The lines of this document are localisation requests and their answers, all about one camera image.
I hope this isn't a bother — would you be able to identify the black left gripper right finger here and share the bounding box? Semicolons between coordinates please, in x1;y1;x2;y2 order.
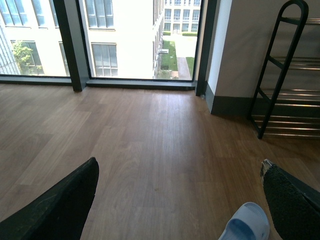
260;159;320;240

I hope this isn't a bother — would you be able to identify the black metal shoe rack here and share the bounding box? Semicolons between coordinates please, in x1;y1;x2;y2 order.
247;0;320;140

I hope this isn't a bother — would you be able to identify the light blue slipper upper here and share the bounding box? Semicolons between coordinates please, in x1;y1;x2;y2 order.
218;202;270;240

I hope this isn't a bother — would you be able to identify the dark window frame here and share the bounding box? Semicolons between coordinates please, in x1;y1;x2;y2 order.
0;0;218;95

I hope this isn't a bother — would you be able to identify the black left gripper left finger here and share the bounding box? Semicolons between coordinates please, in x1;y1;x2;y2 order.
0;157;99;240

